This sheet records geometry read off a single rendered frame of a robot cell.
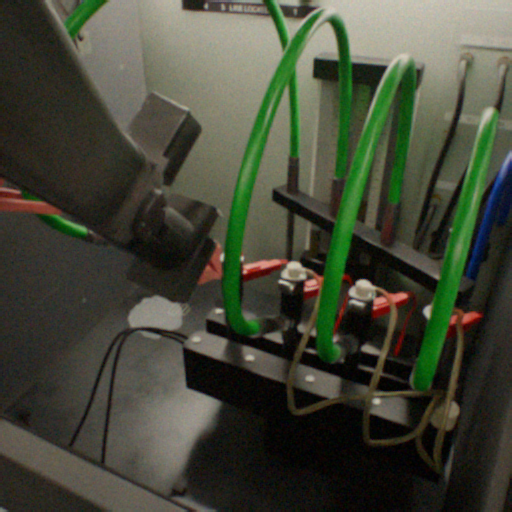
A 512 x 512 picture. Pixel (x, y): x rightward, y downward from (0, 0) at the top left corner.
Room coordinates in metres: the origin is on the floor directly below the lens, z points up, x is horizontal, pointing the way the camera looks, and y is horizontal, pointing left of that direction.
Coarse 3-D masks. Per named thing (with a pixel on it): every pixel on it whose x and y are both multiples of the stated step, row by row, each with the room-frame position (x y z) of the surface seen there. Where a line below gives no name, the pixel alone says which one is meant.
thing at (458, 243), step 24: (480, 120) 0.38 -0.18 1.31; (480, 144) 0.35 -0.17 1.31; (480, 168) 0.33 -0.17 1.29; (480, 192) 0.32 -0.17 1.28; (456, 216) 0.31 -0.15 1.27; (456, 240) 0.29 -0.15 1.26; (456, 264) 0.28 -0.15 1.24; (456, 288) 0.28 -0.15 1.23; (432, 312) 0.27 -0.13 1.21; (432, 336) 0.26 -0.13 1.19; (432, 360) 0.26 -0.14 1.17
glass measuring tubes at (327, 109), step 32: (320, 64) 0.71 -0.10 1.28; (352, 64) 0.69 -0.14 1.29; (384, 64) 0.67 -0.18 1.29; (416, 64) 0.67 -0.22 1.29; (320, 96) 0.72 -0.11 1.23; (352, 96) 0.70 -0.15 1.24; (416, 96) 0.68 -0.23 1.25; (320, 128) 0.71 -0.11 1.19; (352, 128) 0.70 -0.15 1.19; (384, 128) 0.69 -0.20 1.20; (320, 160) 0.71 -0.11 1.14; (352, 160) 0.71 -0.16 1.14; (384, 160) 0.69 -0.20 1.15; (320, 192) 0.71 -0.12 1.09; (384, 192) 0.67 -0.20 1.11; (320, 256) 0.72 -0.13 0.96; (352, 256) 0.68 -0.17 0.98
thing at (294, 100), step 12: (84, 0) 0.49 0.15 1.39; (96, 0) 0.49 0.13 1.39; (108, 0) 0.50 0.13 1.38; (264, 0) 0.64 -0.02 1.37; (276, 0) 0.65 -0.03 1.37; (84, 12) 0.48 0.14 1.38; (96, 12) 0.49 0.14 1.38; (276, 12) 0.64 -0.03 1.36; (72, 24) 0.48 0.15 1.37; (84, 24) 0.48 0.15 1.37; (276, 24) 0.65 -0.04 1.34; (72, 36) 0.47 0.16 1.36; (288, 36) 0.66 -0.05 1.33; (288, 84) 0.67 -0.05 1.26; (288, 156) 0.68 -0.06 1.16; (24, 192) 0.43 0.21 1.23; (48, 216) 0.44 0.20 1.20; (60, 228) 0.44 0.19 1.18; (72, 228) 0.45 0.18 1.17; (84, 228) 0.46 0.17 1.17
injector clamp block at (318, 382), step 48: (192, 336) 0.50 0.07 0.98; (240, 336) 0.51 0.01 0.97; (192, 384) 0.47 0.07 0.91; (240, 384) 0.44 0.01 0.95; (336, 384) 0.41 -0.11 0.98; (384, 384) 0.42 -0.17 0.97; (432, 384) 0.41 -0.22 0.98; (288, 432) 0.41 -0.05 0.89; (336, 432) 0.38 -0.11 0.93; (384, 432) 0.36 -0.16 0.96; (432, 432) 0.34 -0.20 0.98; (432, 480) 0.33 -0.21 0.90
